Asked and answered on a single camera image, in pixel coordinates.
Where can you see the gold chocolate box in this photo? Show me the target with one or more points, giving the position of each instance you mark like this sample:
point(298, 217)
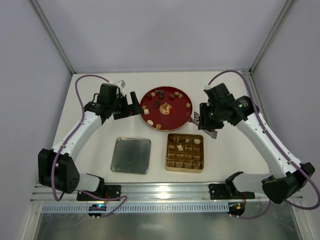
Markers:
point(190, 160)

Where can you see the white cube chocolate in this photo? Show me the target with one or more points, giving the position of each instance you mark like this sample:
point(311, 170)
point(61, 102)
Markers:
point(146, 111)
point(180, 148)

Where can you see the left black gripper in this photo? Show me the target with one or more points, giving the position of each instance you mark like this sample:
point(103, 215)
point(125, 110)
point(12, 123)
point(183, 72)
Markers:
point(125, 107)

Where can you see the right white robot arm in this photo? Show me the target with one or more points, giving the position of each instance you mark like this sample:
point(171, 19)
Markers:
point(287, 174)

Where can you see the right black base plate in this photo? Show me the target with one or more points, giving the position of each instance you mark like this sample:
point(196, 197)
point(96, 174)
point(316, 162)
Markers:
point(226, 191)

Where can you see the tan oval chocolate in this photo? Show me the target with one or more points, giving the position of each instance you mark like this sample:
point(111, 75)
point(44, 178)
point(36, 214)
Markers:
point(197, 141)

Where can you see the aluminium mounting rail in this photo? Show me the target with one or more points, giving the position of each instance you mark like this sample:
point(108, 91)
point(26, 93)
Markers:
point(139, 191)

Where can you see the dark heart chocolate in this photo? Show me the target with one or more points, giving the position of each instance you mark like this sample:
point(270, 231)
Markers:
point(157, 102)

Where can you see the white slotted cable duct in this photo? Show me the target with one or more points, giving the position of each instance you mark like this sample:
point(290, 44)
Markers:
point(135, 207)

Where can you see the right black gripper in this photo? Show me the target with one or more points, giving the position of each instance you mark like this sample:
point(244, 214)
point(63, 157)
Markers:
point(204, 117)

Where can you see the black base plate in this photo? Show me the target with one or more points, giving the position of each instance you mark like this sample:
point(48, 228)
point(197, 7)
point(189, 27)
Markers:
point(226, 191)
point(107, 193)

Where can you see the round red plate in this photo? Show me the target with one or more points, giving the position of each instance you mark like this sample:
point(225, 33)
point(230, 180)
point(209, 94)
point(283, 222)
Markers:
point(171, 113)

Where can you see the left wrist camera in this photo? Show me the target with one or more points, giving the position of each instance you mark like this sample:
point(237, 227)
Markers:
point(119, 83)

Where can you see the metal tongs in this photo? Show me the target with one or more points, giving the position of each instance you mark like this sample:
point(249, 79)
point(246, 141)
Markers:
point(196, 120)

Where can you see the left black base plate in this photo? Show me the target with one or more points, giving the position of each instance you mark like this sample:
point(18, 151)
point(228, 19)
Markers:
point(107, 193)

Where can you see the silver square box lid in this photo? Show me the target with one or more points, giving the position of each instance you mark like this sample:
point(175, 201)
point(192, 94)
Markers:
point(131, 156)

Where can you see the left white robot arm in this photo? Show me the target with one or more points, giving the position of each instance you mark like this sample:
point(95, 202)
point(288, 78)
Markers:
point(56, 166)

